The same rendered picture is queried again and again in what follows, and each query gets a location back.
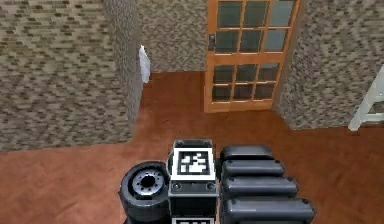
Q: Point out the wooden glass-paned door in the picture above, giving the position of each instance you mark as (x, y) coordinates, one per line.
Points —
(245, 56)

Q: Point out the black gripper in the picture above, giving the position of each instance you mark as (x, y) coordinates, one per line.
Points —
(145, 190)

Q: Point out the white cloth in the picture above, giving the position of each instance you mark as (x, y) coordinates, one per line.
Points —
(144, 65)

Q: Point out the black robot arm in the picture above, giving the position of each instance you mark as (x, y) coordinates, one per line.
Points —
(253, 186)

